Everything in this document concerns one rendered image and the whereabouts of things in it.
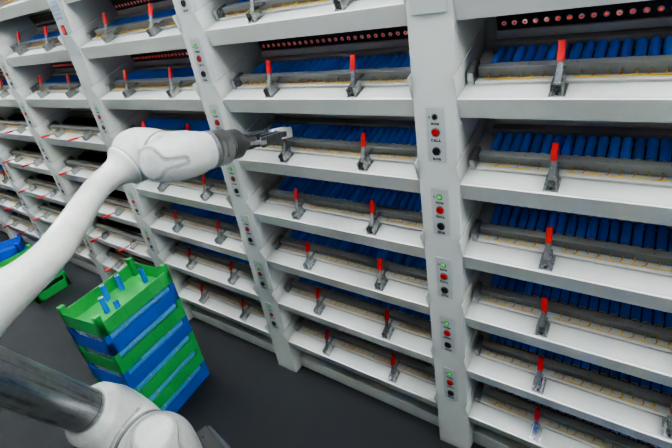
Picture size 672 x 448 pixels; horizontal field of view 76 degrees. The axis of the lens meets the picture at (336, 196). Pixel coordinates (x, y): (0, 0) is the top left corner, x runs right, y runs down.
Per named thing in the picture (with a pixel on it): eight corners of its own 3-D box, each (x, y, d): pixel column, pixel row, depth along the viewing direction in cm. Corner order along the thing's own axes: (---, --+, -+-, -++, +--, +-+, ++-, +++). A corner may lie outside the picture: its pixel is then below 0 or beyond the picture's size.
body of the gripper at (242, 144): (215, 159, 109) (242, 152, 116) (239, 162, 105) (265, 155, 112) (211, 130, 107) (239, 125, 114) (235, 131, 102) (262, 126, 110)
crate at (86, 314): (104, 338, 136) (94, 319, 132) (65, 326, 145) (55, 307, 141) (173, 281, 159) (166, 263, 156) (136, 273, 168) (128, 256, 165)
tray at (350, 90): (417, 116, 94) (403, 59, 86) (229, 112, 128) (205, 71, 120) (448, 67, 105) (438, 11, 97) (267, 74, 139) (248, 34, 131)
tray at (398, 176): (423, 193, 103) (414, 163, 97) (245, 170, 136) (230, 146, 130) (451, 140, 113) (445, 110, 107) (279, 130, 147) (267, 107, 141)
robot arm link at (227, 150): (222, 171, 100) (241, 165, 105) (217, 132, 98) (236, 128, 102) (197, 167, 105) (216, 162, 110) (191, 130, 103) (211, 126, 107)
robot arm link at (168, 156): (218, 128, 97) (182, 125, 104) (156, 140, 85) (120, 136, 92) (224, 175, 100) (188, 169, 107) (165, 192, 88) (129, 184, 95)
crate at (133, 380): (132, 391, 146) (123, 375, 143) (93, 376, 155) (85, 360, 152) (192, 330, 170) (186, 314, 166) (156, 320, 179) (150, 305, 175)
